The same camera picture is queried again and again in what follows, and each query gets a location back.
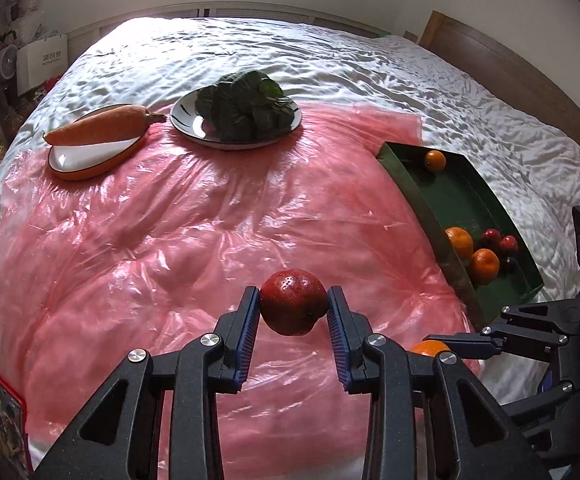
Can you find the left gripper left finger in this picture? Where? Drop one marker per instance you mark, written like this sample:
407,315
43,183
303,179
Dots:
117,433

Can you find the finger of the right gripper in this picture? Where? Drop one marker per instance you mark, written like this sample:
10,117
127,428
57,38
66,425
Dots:
560,316
500,338

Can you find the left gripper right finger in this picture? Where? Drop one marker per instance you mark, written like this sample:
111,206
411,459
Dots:
468,435

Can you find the smooth orange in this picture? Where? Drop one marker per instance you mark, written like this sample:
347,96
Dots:
435,161
429,347

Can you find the dark purple plum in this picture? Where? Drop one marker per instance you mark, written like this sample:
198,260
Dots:
508,266

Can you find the large bumpy mandarin orange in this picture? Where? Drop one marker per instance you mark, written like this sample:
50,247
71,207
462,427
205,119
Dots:
483,266

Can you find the red plum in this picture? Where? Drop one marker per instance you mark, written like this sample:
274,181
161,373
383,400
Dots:
508,246
491,239
292,301

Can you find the green rectangular tray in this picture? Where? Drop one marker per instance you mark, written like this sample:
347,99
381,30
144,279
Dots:
458,197

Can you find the red case smartphone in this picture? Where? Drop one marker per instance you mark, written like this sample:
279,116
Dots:
14,447

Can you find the pink plastic sheet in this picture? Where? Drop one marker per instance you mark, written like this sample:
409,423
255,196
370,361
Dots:
150,255

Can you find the orange oval plate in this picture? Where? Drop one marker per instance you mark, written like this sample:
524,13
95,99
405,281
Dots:
74,163

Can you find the wooden headboard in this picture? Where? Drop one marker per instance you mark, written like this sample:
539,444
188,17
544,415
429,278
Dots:
504,73

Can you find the carrot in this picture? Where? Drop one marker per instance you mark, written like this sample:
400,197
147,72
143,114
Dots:
114,124

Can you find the white round plate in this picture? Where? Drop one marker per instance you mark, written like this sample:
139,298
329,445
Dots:
185,118

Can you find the green leafy vegetable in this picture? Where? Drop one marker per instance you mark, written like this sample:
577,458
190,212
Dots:
244,106

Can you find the white paper shopping bag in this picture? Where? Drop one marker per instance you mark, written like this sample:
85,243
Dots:
40,61

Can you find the purple fan lower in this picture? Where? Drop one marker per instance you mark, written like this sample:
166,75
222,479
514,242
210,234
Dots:
8,56

